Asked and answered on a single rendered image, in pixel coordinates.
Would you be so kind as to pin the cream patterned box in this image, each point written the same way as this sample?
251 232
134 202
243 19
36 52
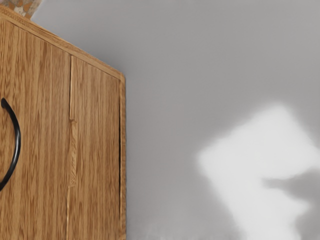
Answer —
23 7

